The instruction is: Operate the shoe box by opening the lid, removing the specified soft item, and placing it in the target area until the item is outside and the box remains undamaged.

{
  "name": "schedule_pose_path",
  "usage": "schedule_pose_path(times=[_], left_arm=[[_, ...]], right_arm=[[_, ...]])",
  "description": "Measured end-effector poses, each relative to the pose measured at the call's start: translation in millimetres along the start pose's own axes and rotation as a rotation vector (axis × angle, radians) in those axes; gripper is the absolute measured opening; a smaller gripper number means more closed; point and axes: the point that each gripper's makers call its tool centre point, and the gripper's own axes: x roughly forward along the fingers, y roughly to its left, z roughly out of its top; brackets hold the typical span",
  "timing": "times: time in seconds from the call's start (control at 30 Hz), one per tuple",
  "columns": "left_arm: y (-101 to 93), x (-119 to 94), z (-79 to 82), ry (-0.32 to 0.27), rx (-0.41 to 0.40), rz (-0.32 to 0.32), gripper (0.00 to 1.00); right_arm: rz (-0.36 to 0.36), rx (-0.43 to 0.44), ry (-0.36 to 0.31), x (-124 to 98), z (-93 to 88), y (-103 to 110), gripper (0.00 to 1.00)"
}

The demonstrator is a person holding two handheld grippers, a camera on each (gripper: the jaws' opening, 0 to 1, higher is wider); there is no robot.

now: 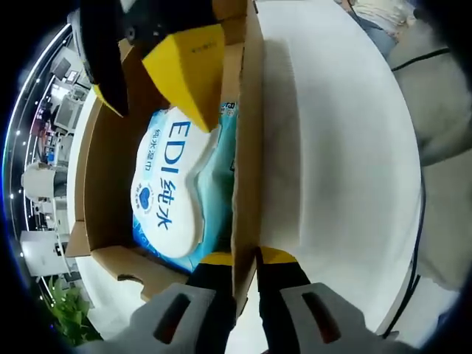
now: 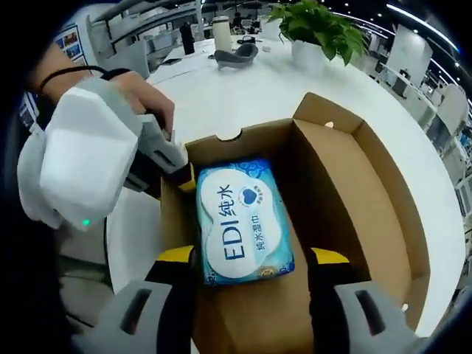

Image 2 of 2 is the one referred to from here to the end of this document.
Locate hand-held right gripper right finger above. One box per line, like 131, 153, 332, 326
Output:
308, 247, 425, 354

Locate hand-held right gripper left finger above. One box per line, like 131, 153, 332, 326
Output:
86, 245, 202, 354

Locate blue white wet wipes pack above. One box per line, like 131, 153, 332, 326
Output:
195, 158, 296, 288

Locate brown cardboard shoe box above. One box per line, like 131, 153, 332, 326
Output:
159, 91, 431, 354

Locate person's left hand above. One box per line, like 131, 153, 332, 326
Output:
97, 69, 176, 136

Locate person's beige trousers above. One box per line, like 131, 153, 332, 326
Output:
57, 217, 115, 325

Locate black bottle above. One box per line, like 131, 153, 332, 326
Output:
179, 21, 195, 55

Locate grey headset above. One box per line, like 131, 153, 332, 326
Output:
214, 43, 259, 70

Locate white thermos bottle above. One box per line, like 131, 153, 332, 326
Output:
213, 15, 232, 52

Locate blue printed poster board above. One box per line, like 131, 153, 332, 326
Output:
54, 24, 89, 63

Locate person's black clothing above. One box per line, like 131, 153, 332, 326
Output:
10, 221, 71, 344

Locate green potted plant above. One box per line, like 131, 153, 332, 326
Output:
267, 0, 369, 77

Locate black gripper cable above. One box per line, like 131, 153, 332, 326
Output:
39, 65, 130, 95

